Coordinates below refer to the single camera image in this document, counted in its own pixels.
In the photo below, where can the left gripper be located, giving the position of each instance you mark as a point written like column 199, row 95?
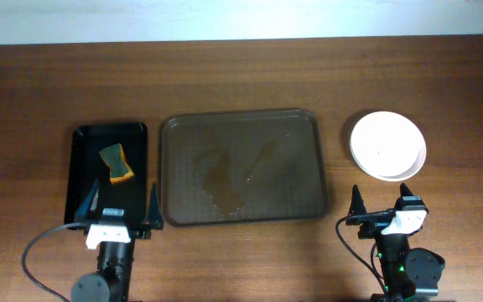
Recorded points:
column 139, row 229

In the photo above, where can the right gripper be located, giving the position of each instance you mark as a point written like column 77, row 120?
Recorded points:
column 367, row 231

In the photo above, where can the white plate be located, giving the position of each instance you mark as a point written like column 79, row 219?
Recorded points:
column 386, row 142
column 401, row 176

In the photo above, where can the green and orange sponge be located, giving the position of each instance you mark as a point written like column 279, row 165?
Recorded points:
column 114, row 158

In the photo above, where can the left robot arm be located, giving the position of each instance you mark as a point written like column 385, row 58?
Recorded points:
column 111, row 280

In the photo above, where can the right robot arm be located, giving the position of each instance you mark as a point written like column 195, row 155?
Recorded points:
column 404, row 273

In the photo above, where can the black rectangular tray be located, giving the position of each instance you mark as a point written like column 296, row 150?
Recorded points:
column 86, row 165

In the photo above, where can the brown plastic serving tray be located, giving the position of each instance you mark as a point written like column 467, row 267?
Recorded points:
column 241, row 167

